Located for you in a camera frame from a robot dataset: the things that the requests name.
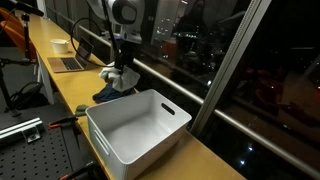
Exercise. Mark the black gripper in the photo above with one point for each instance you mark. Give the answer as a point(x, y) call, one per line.
point(127, 50)

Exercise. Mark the white towel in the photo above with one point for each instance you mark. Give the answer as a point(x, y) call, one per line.
point(125, 80)

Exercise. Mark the dark blue cloth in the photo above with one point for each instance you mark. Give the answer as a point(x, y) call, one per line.
point(108, 95)

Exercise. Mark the orange carrot plush green leaves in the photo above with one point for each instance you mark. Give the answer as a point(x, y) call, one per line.
point(81, 110)

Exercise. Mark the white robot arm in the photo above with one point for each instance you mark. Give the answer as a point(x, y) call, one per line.
point(125, 16)

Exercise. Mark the white plastic container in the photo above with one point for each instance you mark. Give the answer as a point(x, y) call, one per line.
point(140, 133)

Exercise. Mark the silver laptop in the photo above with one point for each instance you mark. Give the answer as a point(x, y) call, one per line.
point(66, 63)

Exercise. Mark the white bowl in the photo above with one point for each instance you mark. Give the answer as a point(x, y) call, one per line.
point(60, 46)

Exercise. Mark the metal window railing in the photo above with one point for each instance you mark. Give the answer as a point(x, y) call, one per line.
point(186, 90)

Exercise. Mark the orange chair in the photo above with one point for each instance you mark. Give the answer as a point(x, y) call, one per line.
point(13, 33)

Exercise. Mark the black tripod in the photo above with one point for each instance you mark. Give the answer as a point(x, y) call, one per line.
point(8, 83)

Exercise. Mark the black perforated breadboard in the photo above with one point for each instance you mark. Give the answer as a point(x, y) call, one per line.
point(36, 160)

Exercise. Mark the grey window frame post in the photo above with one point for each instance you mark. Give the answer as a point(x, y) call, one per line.
point(230, 63)

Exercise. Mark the black camera on stand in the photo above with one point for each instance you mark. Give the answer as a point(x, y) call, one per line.
point(27, 10)

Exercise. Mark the metal corner bracket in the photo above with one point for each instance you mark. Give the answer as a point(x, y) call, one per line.
point(32, 135)

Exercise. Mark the aluminium extrusion rail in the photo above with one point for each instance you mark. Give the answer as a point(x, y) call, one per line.
point(18, 128)

